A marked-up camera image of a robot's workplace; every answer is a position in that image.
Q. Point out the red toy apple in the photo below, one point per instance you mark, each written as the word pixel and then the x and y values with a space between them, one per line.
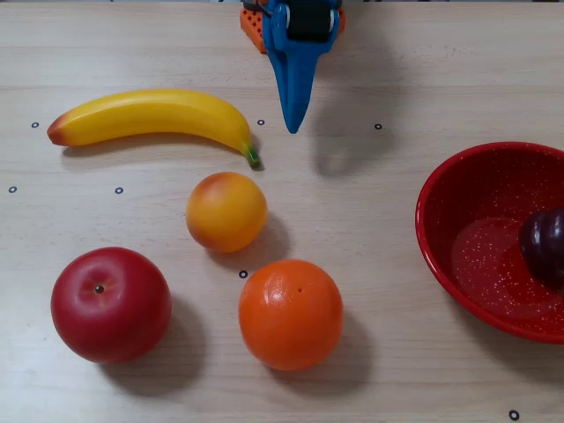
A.
pixel 111 308

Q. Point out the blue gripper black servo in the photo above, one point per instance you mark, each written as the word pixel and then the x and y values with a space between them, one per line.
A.
pixel 300 52

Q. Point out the orange toy fruit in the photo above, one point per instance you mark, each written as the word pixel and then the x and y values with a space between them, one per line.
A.
pixel 291 315

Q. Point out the orange robot base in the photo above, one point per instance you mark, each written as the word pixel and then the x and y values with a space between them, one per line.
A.
pixel 253 31

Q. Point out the red speckled bowl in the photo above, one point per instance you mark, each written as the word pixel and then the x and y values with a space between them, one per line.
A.
pixel 476 198

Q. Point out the dark purple plum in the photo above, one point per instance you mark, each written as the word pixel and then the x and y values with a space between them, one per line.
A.
pixel 546 251

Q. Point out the yellow toy banana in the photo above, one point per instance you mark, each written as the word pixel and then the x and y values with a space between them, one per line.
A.
pixel 154 114

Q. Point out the yellow orange peach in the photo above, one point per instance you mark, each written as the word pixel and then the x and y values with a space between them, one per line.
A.
pixel 226 212

